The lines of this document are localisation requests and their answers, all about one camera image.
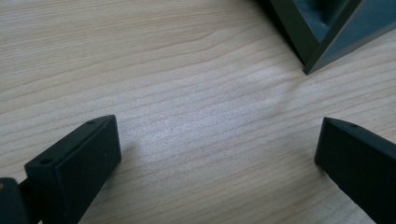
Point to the dark green open box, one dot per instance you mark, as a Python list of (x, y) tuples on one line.
[(311, 28)]

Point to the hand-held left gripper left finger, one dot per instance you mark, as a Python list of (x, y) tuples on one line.
[(77, 168)]

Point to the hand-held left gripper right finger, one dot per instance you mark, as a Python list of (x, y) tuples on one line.
[(361, 161)]

